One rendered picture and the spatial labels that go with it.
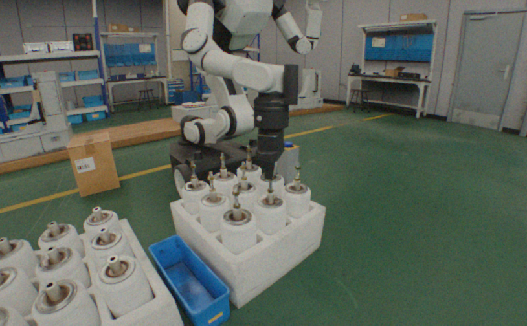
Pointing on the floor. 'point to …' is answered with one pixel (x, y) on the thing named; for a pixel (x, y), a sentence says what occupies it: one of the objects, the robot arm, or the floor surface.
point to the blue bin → (191, 282)
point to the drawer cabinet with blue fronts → (172, 88)
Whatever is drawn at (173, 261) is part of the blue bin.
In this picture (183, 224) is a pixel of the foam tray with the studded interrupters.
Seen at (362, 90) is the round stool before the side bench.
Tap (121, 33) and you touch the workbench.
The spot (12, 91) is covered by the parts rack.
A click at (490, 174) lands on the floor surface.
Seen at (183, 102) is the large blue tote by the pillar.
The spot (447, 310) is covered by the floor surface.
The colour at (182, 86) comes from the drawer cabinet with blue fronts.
